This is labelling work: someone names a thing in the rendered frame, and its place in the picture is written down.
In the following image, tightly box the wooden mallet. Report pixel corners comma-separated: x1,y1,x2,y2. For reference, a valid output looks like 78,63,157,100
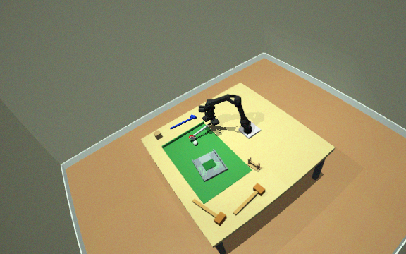
233,183,266,215
192,199,227,226

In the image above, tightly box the blue golf putter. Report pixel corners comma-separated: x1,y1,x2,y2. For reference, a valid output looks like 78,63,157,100
170,114,197,130

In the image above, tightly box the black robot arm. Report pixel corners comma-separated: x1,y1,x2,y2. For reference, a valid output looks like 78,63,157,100
198,94,252,135

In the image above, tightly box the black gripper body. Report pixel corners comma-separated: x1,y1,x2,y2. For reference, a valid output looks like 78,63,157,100
209,113,219,126

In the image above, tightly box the small brown cube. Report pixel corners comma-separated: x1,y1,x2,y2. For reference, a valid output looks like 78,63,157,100
153,130,162,140

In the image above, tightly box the green flat mat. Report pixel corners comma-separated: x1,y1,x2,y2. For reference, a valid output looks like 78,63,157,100
163,123,252,204

